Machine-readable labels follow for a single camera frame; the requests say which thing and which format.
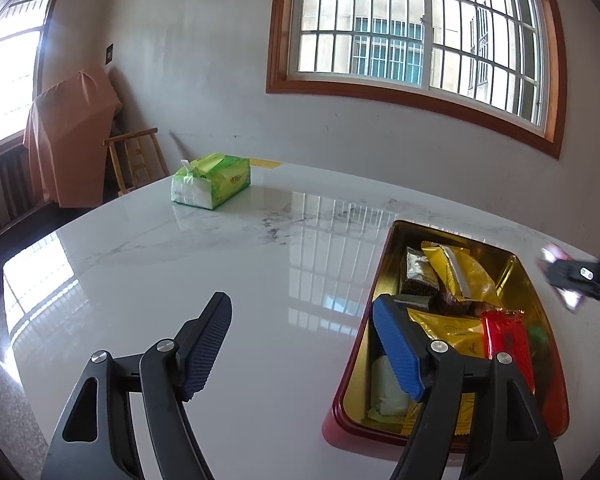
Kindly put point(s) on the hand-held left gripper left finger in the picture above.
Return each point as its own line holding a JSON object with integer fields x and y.
{"x": 207, "y": 345}

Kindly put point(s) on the salmon cloth covered furniture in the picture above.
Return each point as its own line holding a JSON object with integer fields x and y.
{"x": 70, "y": 140}

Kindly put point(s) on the wooden framed barred window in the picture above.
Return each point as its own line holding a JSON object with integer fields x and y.
{"x": 405, "y": 25}

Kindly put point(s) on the silver dark tea packet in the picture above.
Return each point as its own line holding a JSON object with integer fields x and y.
{"x": 420, "y": 272}

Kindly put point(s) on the light wooden chair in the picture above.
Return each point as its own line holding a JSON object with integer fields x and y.
{"x": 135, "y": 160}

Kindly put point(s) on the gold zip pouch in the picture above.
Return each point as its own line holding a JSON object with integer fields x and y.
{"x": 460, "y": 275}

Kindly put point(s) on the grey-blue snack packet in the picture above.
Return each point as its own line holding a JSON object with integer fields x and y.
{"x": 387, "y": 390}

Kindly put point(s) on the pink candy packet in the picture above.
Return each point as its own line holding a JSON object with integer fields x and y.
{"x": 550, "y": 252}

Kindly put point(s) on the red tin box gold inside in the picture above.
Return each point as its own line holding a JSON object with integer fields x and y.
{"x": 365, "y": 360}

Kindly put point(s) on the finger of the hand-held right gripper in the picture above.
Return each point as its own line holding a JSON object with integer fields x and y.
{"x": 595, "y": 280}

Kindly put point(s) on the dark wall switch plate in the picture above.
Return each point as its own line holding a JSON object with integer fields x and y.
{"x": 109, "y": 55}

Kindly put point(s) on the small side window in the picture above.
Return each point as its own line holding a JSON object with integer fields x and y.
{"x": 10, "y": 70}

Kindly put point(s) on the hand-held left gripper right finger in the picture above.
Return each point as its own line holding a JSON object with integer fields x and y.
{"x": 397, "y": 355}

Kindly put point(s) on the dark wooden bench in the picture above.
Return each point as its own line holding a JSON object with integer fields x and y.
{"x": 5, "y": 190}

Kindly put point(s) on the red snack packet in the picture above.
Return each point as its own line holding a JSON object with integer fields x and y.
{"x": 510, "y": 345}

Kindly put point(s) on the large gold foil packet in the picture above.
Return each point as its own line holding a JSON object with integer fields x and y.
{"x": 450, "y": 332}

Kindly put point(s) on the green tissue pack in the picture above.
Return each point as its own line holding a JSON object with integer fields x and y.
{"x": 215, "y": 180}

